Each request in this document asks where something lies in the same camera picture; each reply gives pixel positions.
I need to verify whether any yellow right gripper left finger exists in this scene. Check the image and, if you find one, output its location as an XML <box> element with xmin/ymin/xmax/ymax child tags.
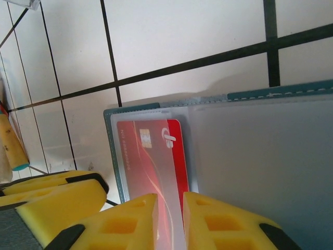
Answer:
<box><xmin>43</xmin><ymin>193</ymin><xmax>159</xmax><ymax>250</ymax></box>

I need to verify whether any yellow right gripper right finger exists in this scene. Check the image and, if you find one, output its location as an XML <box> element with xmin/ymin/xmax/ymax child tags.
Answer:
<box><xmin>183</xmin><ymin>192</ymin><xmax>302</xmax><ymax>250</ymax></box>

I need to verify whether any red chip card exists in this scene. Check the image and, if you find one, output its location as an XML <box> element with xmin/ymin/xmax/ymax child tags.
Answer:
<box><xmin>116</xmin><ymin>119</ymin><xmax>190</xmax><ymax>250</ymax></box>

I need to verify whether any clear acrylic organizer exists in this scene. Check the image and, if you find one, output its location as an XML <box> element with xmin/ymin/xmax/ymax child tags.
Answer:
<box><xmin>5</xmin><ymin>0</ymin><xmax>42</xmax><ymax>11</ymax></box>

